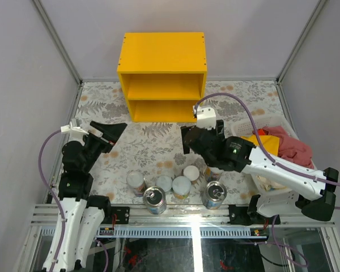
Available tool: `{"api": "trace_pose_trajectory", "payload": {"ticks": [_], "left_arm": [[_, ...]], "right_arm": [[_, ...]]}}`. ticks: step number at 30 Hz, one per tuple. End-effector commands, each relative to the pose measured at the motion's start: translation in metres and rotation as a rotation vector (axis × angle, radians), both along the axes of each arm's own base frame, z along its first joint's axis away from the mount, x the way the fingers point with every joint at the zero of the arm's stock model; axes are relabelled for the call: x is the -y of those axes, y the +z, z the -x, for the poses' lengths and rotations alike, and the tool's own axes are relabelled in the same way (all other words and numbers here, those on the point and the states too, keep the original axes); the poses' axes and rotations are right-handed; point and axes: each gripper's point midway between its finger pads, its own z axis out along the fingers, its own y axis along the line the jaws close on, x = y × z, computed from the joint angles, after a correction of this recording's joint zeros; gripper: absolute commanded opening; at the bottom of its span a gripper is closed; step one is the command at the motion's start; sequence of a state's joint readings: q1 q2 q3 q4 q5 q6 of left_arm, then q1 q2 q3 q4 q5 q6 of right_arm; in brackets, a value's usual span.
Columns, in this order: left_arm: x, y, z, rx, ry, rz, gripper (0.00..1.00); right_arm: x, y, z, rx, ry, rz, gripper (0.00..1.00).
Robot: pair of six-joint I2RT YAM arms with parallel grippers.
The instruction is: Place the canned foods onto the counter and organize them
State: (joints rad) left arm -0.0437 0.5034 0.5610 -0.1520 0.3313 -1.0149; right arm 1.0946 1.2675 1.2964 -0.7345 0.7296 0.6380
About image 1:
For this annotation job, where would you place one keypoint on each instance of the lidded can yellow label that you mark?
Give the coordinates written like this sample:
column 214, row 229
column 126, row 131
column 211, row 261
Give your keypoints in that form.
column 181, row 187

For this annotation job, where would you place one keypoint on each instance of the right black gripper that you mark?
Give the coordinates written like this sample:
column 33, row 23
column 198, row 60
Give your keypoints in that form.
column 219, row 131

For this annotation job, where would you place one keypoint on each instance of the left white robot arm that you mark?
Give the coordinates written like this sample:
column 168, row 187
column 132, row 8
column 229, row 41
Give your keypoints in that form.
column 80, row 213

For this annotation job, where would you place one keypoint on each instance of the pink cloth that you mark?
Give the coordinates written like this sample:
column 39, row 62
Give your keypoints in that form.
column 290, row 148

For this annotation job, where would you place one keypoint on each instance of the right silver pull-tab can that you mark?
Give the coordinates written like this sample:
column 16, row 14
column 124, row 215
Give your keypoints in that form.
column 213, row 195

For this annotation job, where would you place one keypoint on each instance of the left silver pull-tab can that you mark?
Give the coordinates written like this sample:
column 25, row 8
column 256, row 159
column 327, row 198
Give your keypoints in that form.
column 154, row 199

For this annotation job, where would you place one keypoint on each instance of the patterned white cloth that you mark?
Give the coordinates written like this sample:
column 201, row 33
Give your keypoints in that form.
column 268, row 185

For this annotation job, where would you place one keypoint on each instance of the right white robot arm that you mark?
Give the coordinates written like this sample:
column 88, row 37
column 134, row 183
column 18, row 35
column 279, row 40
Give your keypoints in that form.
column 234, row 157

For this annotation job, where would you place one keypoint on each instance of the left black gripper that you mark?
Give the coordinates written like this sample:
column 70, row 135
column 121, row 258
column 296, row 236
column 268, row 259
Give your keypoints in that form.
column 113, row 132

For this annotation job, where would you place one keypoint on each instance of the white plastic basket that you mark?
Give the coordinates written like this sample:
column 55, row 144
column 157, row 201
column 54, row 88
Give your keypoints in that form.
column 267, row 165

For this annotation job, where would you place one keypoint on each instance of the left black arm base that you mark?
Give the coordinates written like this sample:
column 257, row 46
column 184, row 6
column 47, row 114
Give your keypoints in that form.
column 112, row 214

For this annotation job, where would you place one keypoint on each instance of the yellow wooden shelf cabinet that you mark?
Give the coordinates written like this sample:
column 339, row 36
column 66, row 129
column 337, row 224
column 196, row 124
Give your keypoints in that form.
column 162, row 74

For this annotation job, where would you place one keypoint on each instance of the lidded can grey lid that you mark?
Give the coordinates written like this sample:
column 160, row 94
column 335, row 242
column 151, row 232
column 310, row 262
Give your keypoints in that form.
column 164, row 182

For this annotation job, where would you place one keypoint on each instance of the lidded can white lid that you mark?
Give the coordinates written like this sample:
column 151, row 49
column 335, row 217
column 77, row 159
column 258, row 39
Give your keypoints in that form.
column 192, row 173

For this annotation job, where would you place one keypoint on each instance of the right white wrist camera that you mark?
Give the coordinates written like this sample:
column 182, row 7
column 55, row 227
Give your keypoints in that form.
column 206, row 117

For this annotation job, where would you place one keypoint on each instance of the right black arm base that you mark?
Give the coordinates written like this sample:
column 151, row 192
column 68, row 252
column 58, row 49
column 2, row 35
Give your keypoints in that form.
column 247, row 215

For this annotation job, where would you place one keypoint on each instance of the aluminium front rail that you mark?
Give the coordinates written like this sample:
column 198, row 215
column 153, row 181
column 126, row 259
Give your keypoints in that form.
column 174, row 215

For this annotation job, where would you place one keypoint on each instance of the yellow cloth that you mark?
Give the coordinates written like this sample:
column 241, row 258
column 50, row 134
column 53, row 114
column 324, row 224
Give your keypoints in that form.
column 269, row 142

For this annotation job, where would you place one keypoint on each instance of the tall can with plastic lid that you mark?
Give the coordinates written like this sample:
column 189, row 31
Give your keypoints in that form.
column 212, row 174

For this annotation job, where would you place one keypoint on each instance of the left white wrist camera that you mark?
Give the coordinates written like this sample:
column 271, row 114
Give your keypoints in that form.
column 74, row 130

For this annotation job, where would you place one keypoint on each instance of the silver pull-tab can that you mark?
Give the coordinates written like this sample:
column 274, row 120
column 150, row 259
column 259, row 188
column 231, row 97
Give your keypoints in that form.
column 213, row 195
column 154, row 199

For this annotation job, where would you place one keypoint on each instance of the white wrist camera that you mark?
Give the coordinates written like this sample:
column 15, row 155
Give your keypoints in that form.
column 74, row 130
column 206, row 117

